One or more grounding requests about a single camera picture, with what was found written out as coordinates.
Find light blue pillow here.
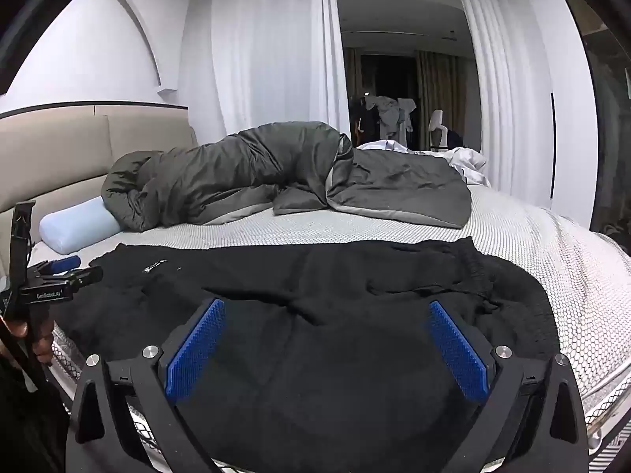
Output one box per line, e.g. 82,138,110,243
38,196,124,257

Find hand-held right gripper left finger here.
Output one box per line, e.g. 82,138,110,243
66,298,228,473

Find white sheer curtain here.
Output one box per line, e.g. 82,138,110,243
448,0,554,212
209,0,352,145

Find person's left forearm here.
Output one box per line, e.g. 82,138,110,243
0,350,75,473

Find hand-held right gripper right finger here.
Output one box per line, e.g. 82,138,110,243
426,300,591,473

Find brown curtain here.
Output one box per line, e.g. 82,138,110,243
344,47,364,109
416,49,469,151

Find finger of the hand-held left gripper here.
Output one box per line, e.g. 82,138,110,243
34,255,82,277
63,266,104,289

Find pile of grey clothes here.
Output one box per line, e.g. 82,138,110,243
362,95,418,142

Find person's left hand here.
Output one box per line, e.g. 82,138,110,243
0,315,56,368

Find black pants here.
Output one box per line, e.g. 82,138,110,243
54,236,560,473

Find white crumpled sheet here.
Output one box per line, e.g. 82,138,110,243
357,139,493,188

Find grey duvet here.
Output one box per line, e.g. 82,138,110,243
101,121,473,233

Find white chair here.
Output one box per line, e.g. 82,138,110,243
427,110,450,153

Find beige padded headboard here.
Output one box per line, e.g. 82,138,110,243
0,101,198,296

